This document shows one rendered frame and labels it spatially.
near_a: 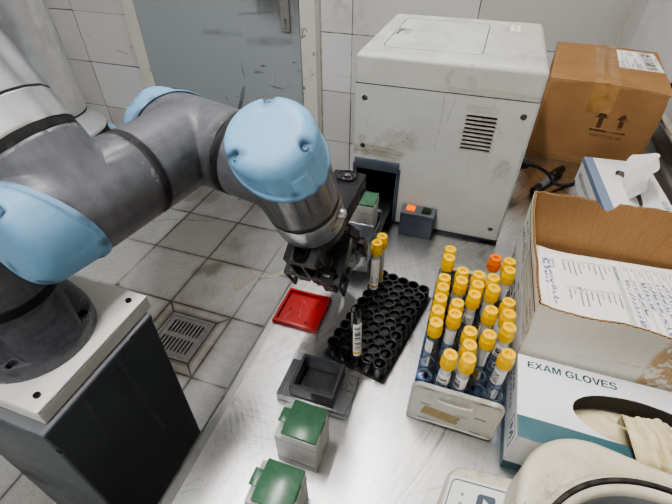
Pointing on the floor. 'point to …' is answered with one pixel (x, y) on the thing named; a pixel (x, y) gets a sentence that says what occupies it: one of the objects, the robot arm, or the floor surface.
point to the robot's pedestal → (109, 430)
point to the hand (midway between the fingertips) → (343, 261)
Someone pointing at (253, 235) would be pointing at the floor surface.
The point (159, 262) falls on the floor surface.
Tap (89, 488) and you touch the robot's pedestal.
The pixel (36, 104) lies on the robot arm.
